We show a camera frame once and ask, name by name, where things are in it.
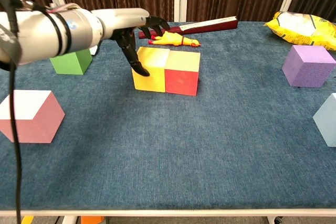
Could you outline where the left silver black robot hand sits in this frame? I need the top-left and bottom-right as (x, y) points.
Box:
(90, 8), (171, 77)

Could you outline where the green block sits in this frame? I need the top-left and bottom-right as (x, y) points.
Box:
(49, 48), (93, 76)

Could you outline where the yellow block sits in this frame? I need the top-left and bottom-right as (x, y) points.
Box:
(131, 46), (171, 93)

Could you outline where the red block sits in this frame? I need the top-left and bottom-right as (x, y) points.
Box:
(164, 50), (201, 97)

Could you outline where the pink block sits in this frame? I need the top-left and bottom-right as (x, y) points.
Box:
(0, 89), (66, 144)

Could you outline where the purple cube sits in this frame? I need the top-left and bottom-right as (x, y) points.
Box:
(281, 45), (336, 88)

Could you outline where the light blue cube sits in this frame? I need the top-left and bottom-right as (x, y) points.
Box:
(312, 92), (336, 148)

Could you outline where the yellow rubber chicken toy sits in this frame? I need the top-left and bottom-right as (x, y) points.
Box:
(148, 30), (202, 48)

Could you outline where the dark red folded fan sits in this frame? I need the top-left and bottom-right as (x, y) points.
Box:
(138, 16), (239, 40)

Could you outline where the blue felt table cloth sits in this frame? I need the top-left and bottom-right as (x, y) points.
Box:
(0, 21), (336, 211)

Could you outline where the yellow snack bag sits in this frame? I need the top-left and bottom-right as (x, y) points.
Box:
(264, 11), (336, 51)

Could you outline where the orange plastic object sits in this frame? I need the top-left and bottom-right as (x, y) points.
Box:
(80, 216), (105, 224)

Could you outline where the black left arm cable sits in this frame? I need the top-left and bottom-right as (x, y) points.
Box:
(0, 0), (22, 224)

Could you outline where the white table frame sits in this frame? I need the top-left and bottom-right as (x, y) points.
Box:
(0, 209), (336, 224)

